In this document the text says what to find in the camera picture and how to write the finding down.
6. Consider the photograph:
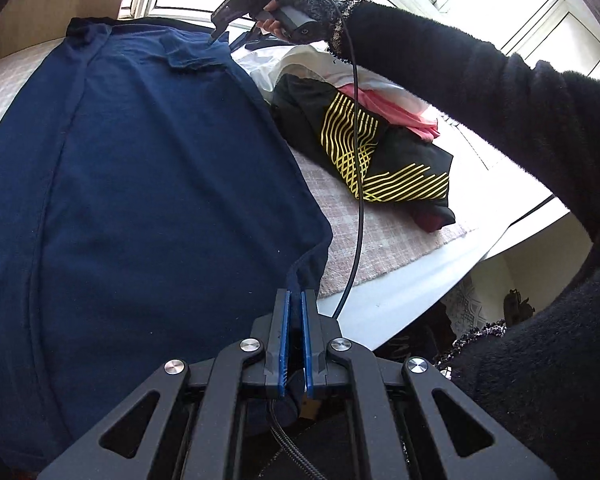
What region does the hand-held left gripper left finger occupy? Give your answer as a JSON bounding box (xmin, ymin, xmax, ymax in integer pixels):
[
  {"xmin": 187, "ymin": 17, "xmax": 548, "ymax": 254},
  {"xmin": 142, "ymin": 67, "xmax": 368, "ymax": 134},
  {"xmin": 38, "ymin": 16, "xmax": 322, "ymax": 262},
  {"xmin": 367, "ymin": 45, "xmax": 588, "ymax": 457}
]
[{"xmin": 37, "ymin": 287, "xmax": 293, "ymax": 480}]

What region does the dark red garment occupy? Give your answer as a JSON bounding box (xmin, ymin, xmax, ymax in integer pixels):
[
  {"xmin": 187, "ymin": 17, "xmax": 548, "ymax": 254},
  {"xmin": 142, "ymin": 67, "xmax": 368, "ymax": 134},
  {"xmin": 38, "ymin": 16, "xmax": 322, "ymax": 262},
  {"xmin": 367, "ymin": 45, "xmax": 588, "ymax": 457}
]
[{"xmin": 411, "ymin": 205, "xmax": 448, "ymax": 233}]

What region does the pink garment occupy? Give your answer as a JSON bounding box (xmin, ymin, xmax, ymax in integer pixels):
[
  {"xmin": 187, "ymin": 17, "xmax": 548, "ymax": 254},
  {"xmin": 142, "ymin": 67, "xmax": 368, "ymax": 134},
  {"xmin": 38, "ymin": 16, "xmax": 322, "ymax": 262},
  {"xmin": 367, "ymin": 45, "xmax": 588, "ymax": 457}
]
[{"xmin": 340, "ymin": 84, "xmax": 441, "ymax": 143}]

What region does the white lace cloth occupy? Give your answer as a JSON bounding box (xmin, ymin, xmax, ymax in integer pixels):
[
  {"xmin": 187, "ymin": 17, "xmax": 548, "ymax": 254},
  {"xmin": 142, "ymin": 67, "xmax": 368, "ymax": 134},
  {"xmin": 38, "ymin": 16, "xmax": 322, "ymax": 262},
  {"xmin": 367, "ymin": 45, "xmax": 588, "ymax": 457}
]
[{"xmin": 440, "ymin": 280, "xmax": 506, "ymax": 336}]

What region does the person's right hand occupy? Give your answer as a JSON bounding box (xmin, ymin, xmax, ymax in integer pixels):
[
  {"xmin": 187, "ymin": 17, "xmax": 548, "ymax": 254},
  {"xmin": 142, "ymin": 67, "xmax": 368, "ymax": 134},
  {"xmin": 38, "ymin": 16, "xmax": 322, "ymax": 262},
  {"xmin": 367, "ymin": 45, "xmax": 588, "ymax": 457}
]
[{"xmin": 257, "ymin": 0, "xmax": 351, "ymax": 56}]

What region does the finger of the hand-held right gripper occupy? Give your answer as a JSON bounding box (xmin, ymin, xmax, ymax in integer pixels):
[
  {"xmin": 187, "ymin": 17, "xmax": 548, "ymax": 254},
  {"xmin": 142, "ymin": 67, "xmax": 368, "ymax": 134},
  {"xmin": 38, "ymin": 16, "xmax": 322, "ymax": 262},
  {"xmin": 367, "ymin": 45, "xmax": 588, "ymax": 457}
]
[{"xmin": 207, "ymin": 2, "xmax": 241, "ymax": 45}]

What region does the navy blue t-shirt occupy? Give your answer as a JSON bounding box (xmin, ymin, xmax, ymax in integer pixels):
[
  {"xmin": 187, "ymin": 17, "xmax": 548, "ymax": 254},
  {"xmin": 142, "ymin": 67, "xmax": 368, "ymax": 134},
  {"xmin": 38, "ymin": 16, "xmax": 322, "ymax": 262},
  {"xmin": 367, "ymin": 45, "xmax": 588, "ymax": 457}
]
[{"xmin": 0, "ymin": 16, "xmax": 333, "ymax": 471}]

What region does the black garment with yellow stripes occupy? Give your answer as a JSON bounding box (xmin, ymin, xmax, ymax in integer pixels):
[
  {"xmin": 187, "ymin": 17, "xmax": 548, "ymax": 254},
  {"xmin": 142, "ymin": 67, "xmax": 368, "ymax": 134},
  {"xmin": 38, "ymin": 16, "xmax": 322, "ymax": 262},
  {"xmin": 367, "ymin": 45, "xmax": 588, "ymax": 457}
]
[{"xmin": 270, "ymin": 74, "xmax": 456, "ymax": 233}]

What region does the person's right forearm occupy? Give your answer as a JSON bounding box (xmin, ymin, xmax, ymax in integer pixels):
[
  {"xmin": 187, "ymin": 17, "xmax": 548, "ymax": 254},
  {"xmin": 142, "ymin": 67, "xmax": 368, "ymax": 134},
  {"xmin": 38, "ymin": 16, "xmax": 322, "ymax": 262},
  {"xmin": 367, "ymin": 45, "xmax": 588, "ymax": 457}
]
[{"xmin": 330, "ymin": 0, "xmax": 600, "ymax": 271}]

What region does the black cable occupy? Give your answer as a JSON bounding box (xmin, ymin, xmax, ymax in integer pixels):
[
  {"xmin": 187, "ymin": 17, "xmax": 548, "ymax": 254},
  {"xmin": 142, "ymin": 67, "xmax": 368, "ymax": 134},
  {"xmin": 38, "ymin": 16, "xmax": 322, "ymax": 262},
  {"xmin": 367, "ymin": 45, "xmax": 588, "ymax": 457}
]
[
  {"xmin": 267, "ymin": 400, "xmax": 328, "ymax": 480},
  {"xmin": 249, "ymin": 0, "xmax": 366, "ymax": 318}
]

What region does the pink checked tablecloth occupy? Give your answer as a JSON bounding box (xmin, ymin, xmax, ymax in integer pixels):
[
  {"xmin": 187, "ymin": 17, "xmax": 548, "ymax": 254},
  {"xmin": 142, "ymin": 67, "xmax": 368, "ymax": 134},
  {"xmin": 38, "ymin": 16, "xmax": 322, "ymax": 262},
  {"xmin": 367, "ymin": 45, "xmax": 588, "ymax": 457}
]
[{"xmin": 0, "ymin": 55, "xmax": 481, "ymax": 306}]

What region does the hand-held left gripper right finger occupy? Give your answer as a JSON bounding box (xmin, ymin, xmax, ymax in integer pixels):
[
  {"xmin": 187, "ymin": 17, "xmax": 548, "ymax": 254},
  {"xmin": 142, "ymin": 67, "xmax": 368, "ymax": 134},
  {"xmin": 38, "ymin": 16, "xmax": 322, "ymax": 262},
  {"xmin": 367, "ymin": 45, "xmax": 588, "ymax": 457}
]
[{"xmin": 300, "ymin": 287, "xmax": 558, "ymax": 480}]

